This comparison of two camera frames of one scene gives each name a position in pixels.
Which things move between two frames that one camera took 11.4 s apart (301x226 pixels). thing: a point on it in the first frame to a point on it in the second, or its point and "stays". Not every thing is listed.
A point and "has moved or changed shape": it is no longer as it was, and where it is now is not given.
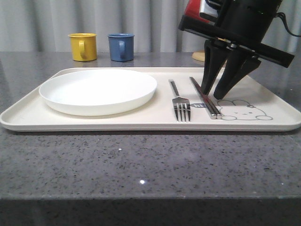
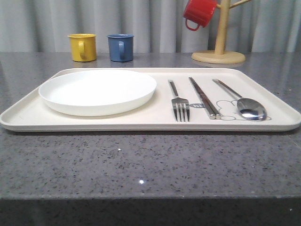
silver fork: [182, 103] stays
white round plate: [98, 92] stays
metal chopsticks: [208, 103] has moved or changed shape
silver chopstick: [203, 98] stays
